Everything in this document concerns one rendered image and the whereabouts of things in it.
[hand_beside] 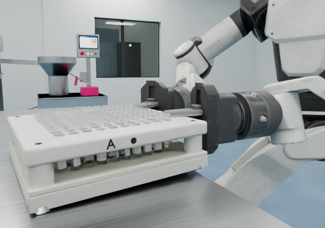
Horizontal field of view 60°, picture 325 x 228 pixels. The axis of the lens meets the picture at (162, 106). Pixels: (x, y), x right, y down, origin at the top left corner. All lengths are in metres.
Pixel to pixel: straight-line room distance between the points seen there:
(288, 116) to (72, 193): 0.40
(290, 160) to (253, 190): 0.14
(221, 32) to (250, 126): 0.54
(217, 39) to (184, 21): 5.27
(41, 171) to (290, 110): 0.44
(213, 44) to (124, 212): 0.75
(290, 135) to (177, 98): 0.25
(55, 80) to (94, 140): 2.61
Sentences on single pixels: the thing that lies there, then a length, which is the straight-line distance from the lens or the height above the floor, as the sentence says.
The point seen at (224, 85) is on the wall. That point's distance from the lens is 6.76.
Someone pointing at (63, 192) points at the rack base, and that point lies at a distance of 0.34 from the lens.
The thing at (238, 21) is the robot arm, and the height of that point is 1.16.
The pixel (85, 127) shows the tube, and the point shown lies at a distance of 0.37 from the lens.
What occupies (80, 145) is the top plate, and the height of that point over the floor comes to 0.92.
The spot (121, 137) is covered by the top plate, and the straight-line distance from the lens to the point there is 0.35.
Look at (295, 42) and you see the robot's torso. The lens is 0.84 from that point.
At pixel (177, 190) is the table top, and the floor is 0.85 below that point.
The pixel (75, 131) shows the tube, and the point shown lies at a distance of 0.36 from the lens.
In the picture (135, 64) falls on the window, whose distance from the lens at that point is 5.83.
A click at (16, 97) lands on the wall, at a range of 5.44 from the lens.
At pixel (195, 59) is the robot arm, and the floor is 1.04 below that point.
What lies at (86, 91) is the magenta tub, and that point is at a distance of 2.75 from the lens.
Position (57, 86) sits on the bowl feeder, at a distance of 2.93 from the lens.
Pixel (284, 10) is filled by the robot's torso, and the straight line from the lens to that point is 0.86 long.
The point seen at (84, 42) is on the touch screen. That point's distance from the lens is 3.12.
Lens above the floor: 1.00
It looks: 7 degrees down
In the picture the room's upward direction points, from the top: straight up
